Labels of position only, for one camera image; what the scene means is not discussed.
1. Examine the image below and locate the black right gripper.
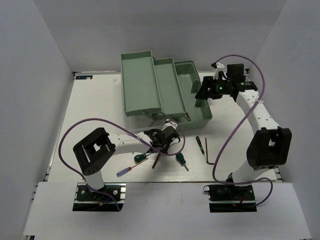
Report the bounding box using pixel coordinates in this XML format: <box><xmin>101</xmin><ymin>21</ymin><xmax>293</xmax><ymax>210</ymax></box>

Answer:
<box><xmin>194</xmin><ymin>76</ymin><xmax>232</xmax><ymax>100</ymax></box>

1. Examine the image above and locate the large red hex key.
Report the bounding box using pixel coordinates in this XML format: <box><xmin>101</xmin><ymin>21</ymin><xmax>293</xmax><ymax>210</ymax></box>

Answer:
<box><xmin>151</xmin><ymin>154</ymin><xmax>161</xmax><ymax>169</ymax></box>

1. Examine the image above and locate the stubby green screwdriver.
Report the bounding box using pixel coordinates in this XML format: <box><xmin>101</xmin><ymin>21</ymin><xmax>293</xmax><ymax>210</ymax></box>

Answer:
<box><xmin>134</xmin><ymin>153</ymin><xmax>150</xmax><ymax>164</ymax></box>
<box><xmin>175</xmin><ymin>152</ymin><xmax>189</xmax><ymax>172</ymax></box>

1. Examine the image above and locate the slim green black screwdriver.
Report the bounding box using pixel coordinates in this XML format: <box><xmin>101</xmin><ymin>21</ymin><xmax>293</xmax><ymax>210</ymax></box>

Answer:
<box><xmin>195</xmin><ymin>136</ymin><xmax>205</xmax><ymax>156</ymax></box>

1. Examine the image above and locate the green toolbox with clear lid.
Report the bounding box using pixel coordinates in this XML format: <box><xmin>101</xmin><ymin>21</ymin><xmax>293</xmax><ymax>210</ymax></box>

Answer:
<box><xmin>120</xmin><ymin>50</ymin><xmax>213</xmax><ymax>132</ymax></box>

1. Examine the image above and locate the blue handled screwdriver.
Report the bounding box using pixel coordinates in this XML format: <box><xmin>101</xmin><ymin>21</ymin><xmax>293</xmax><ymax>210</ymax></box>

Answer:
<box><xmin>116</xmin><ymin>158</ymin><xmax>148</xmax><ymax>177</ymax></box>

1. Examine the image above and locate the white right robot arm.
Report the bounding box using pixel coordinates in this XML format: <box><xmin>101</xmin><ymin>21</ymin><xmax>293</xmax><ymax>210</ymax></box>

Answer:
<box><xmin>195</xmin><ymin>62</ymin><xmax>292</xmax><ymax>200</ymax></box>

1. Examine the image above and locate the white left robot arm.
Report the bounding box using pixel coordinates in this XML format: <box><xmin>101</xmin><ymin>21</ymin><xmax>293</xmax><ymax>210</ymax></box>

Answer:
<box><xmin>73</xmin><ymin>121</ymin><xmax>179</xmax><ymax>200</ymax></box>

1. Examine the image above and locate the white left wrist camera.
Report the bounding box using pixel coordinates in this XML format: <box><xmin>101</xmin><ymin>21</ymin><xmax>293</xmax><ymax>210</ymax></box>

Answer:
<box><xmin>161</xmin><ymin>119</ymin><xmax>178</xmax><ymax>131</ymax></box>

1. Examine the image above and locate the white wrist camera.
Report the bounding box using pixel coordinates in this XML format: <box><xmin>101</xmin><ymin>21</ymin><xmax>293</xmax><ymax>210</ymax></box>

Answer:
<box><xmin>161</xmin><ymin>119</ymin><xmax>178</xmax><ymax>131</ymax></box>
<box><xmin>211</xmin><ymin>62</ymin><xmax>226</xmax><ymax>79</ymax></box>

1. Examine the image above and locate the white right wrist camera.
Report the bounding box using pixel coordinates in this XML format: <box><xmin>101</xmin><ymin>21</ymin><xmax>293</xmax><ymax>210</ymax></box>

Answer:
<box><xmin>211</xmin><ymin>62</ymin><xmax>226</xmax><ymax>79</ymax></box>

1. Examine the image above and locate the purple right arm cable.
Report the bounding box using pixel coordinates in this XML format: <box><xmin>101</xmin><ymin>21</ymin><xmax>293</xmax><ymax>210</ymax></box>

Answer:
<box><xmin>211</xmin><ymin>54</ymin><xmax>274</xmax><ymax>207</ymax></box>

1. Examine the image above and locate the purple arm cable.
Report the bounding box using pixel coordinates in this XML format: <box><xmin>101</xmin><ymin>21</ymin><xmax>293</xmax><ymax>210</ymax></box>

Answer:
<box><xmin>57</xmin><ymin>118</ymin><xmax>186</xmax><ymax>212</ymax></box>
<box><xmin>211</xmin><ymin>54</ymin><xmax>274</xmax><ymax>207</ymax></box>

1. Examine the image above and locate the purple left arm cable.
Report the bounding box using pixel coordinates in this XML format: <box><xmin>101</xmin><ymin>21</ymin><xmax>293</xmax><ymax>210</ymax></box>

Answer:
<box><xmin>57</xmin><ymin>118</ymin><xmax>186</xmax><ymax>212</ymax></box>

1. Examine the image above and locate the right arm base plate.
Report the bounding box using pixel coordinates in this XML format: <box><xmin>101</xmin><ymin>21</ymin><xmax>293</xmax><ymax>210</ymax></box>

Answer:
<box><xmin>203</xmin><ymin>184</ymin><xmax>257</xmax><ymax>213</ymax></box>

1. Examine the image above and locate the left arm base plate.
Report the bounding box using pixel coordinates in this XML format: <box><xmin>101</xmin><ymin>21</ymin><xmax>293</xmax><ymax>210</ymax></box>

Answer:
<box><xmin>72</xmin><ymin>183</ymin><xmax>127</xmax><ymax>212</ymax></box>

